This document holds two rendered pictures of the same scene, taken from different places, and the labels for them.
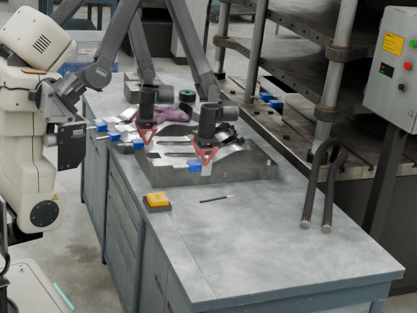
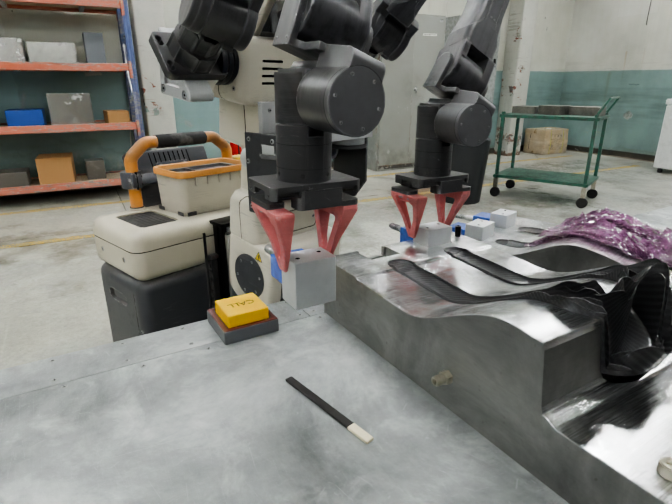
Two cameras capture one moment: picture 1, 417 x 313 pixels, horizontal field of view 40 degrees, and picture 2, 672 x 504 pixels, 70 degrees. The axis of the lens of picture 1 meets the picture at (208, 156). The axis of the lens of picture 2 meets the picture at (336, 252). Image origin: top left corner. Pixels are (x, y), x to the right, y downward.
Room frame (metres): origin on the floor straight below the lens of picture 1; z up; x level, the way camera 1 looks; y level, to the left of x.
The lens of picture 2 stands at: (1.75, -0.48, 1.14)
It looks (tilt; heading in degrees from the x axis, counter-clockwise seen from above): 20 degrees down; 83
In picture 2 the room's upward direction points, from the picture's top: straight up
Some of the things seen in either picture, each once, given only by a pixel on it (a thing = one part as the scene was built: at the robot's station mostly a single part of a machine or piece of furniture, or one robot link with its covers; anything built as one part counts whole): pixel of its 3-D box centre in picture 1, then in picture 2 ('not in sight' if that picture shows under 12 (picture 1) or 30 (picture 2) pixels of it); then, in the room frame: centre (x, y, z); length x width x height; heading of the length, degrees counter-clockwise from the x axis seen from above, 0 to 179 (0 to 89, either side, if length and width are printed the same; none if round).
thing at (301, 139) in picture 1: (318, 115); not in sight; (2.93, -0.56, 0.76); 1.30 x 0.84 x 0.07; 24
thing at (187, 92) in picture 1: (187, 95); not in sight; (2.50, 0.13, 0.93); 0.08 x 0.08 x 0.04
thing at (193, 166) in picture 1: (191, 166); (290, 264); (1.76, 0.05, 0.93); 0.13 x 0.05 x 0.05; 114
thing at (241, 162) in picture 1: (206, 152); (518, 316); (2.03, 0.01, 0.87); 0.50 x 0.26 x 0.14; 114
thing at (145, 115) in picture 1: (146, 112); (432, 162); (1.99, 0.25, 1.02); 0.10 x 0.07 x 0.07; 23
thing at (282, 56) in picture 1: (327, 81); not in sight; (2.92, -0.57, 0.96); 1.29 x 0.83 x 0.18; 24
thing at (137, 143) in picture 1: (134, 144); (413, 234); (1.98, 0.28, 0.89); 0.13 x 0.05 x 0.05; 114
